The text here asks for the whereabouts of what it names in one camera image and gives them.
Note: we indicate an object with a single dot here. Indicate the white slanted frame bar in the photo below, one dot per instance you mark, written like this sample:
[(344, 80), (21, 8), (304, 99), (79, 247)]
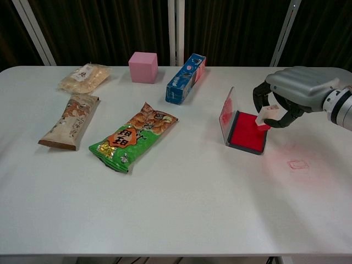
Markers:
[(34, 30), (286, 33)]

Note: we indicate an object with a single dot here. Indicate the clear bag of crackers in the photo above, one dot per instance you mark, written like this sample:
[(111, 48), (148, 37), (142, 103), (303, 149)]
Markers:
[(83, 77)]

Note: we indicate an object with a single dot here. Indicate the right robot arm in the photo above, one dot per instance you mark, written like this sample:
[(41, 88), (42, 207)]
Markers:
[(338, 105)]

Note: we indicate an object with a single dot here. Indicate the pink cube block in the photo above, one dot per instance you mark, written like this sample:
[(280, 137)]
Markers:
[(143, 68)]

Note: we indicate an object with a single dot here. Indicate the blue cardboard box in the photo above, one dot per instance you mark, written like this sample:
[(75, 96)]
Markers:
[(185, 79)]

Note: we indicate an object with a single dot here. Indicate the dark curtain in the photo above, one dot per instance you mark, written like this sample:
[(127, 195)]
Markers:
[(110, 27)]

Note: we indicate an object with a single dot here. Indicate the white and red stamp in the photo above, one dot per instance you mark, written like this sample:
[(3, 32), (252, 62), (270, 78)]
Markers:
[(265, 117)]

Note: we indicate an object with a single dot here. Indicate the beige brown snack bag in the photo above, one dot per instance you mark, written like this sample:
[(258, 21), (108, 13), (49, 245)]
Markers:
[(71, 121)]

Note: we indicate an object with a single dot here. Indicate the red ink pad case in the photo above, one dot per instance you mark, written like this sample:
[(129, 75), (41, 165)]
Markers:
[(246, 132)]

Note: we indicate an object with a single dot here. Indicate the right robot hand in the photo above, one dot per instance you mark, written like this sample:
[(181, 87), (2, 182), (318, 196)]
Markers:
[(299, 85)]

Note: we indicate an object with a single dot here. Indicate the white vertical frame post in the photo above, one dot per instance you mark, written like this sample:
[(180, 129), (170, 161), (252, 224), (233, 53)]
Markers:
[(176, 30)]

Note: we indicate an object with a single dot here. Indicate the green snack bag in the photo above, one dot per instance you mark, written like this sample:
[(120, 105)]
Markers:
[(134, 136)]

